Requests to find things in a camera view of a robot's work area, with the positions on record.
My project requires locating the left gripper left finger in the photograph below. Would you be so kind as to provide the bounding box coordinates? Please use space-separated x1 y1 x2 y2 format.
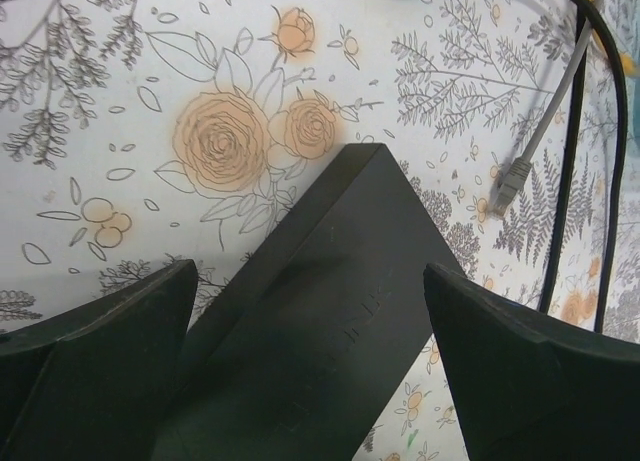
1 260 197 460

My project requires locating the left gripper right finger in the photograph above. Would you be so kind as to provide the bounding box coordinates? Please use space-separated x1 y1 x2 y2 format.
424 264 639 460

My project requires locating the black network switch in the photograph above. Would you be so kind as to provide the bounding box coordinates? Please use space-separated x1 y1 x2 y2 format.
152 144 457 460

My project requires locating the floral tablecloth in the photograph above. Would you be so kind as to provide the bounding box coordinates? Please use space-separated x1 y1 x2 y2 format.
1 0 639 460

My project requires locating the teal plastic tray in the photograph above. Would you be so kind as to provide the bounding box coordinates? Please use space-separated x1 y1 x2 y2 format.
627 50 639 159

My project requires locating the grey ethernet cable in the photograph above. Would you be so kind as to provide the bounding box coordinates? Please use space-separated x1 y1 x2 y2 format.
492 0 611 217

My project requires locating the black braided cable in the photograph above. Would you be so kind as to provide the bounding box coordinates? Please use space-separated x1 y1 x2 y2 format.
357 0 591 312

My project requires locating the yellow ethernet cable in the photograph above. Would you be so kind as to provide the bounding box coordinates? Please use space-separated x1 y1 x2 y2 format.
577 0 639 77

